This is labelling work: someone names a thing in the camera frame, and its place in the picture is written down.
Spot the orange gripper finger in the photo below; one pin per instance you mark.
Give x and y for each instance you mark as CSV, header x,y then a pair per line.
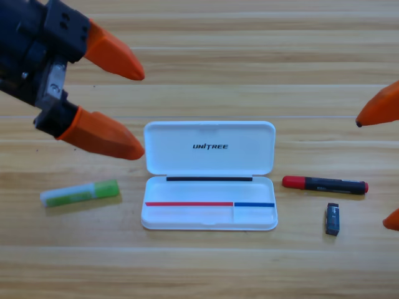
x,y
103,134
383,109
393,221

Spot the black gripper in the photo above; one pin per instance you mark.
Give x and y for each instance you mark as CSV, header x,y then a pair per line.
x,y
25,46

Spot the small black eraser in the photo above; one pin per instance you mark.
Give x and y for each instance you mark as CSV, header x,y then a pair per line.
x,y
332,219

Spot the green white highlighter pen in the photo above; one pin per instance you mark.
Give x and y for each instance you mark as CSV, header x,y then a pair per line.
x,y
78,194

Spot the black marker with red cap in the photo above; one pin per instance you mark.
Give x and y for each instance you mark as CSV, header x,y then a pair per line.
x,y
327,185

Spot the white Unitree pencil case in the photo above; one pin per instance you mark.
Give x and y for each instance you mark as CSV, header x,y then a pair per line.
x,y
209,162

